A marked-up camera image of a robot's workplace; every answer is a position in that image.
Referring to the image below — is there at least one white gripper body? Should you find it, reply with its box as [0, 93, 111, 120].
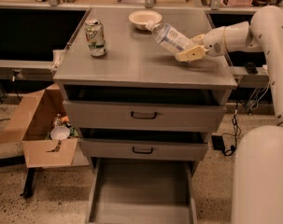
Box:
[204, 27, 226, 57]

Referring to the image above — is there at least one grey drawer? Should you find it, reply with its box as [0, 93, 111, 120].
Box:
[79, 139, 208, 161]
[64, 101, 226, 133]
[84, 159, 198, 224]

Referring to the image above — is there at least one grey drawer cabinet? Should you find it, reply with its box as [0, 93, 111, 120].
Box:
[52, 7, 238, 224]

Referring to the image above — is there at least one white bowl in box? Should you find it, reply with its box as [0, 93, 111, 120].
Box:
[50, 126, 70, 140]

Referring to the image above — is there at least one black power adapter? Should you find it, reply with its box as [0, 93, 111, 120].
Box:
[212, 135, 225, 151]

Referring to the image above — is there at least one grey bottom drawer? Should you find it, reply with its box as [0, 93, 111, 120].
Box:
[84, 159, 198, 224]

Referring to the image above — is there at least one clear blue plastic bottle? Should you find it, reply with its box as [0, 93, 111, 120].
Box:
[146, 21, 196, 54]

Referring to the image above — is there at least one black phone on ledge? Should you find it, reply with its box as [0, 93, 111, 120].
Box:
[244, 63, 258, 75]

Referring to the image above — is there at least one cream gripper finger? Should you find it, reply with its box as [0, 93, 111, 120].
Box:
[191, 34, 205, 45]
[175, 45, 207, 62]

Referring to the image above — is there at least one white power strip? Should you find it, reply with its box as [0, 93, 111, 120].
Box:
[262, 64, 268, 74]

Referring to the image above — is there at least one white bowl on counter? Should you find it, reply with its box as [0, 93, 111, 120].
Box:
[129, 9, 163, 31]

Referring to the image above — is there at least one grey middle drawer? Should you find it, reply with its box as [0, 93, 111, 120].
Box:
[79, 139, 208, 161]

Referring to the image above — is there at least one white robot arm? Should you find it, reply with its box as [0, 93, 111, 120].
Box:
[176, 6, 283, 224]

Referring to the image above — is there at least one green soda can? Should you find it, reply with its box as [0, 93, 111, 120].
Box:
[85, 19, 106, 57]

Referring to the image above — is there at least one grey top drawer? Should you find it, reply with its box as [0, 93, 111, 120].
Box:
[64, 101, 226, 133]

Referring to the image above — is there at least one black floor cable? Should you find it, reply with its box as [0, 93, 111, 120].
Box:
[221, 100, 243, 157]

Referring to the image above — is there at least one brown cardboard box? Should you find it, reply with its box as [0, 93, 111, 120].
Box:
[0, 85, 89, 168]

